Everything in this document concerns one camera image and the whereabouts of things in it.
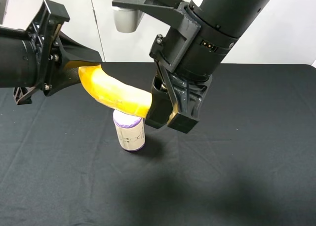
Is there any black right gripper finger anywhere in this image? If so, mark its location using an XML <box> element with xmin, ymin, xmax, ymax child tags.
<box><xmin>145</xmin><ymin>85</ymin><xmax>172</xmax><ymax>129</ymax></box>
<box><xmin>167</xmin><ymin>111</ymin><xmax>199</xmax><ymax>134</ymax></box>

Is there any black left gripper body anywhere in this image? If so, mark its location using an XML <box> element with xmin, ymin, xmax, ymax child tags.
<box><xmin>13</xmin><ymin>0</ymin><xmax>70</xmax><ymax>105</ymax></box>

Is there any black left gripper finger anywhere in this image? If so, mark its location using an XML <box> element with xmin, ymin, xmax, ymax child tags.
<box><xmin>44</xmin><ymin>32</ymin><xmax>102</xmax><ymax>96</ymax></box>

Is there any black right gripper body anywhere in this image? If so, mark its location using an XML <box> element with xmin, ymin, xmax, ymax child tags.
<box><xmin>152</xmin><ymin>72</ymin><xmax>213</xmax><ymax>113</ymax></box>

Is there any yellow banana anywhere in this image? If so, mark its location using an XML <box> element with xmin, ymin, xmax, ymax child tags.
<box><xmin>78</xmin><ymin>65</ymin><xmax>153</xmax><ymax>119</ymax></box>

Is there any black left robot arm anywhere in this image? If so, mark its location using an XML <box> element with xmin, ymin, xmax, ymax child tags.
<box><xmin>0</xmin><ymin>0</ymin><xmax>102</xmax><ymax>105</ymax></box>

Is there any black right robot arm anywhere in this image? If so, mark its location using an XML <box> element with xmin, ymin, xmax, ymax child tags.
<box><xmin>145</xmin><ymin>0</ymin><xmax>270</xmax><ymax>133</ymax></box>

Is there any purple bag roll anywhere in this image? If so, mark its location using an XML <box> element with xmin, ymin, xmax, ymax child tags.
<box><xmin>113</xmin><ymin>110</ymin><xmax>145</xmax><ymax>152</ymax></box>

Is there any black tablecloth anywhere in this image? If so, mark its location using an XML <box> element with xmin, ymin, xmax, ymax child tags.
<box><xmin>0</xmin><ymin>64</ymin><xmax>316</xmax><ymax>226</ymax></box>

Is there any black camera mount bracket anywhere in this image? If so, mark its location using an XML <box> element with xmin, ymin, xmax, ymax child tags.
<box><xmin>112</xmin><ymin>0</ymin><xmax>201</xmax><ymax>72</ymax></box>

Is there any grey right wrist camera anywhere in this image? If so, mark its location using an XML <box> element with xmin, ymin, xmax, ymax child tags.
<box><xmin>112</xmin><ymin>6</ymin><xmax>144</xmax><ymax>33</ymax></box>

